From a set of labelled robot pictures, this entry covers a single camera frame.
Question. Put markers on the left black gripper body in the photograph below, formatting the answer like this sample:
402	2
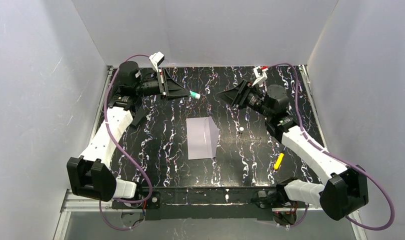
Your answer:
163	85

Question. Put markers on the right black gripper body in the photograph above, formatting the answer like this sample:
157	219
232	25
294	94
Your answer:
243	96

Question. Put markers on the green white glue stick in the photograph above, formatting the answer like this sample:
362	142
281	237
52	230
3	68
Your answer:
194	95

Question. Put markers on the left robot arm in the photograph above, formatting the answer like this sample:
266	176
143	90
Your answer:
90	173

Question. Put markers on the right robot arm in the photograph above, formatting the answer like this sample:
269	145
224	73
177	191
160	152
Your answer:
342	190

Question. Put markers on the black rectangular pad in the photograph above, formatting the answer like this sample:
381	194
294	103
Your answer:
139	116

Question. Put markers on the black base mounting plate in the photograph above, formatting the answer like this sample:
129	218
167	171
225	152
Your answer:
259	203

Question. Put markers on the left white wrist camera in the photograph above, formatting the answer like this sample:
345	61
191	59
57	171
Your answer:
156	59

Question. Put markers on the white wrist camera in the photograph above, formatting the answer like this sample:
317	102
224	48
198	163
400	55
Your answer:
156	59
260	73

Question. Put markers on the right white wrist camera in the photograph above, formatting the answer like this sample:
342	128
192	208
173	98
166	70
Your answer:
260	73

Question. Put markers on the yellow handled screwdriver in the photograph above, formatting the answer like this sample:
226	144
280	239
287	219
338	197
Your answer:
279	160

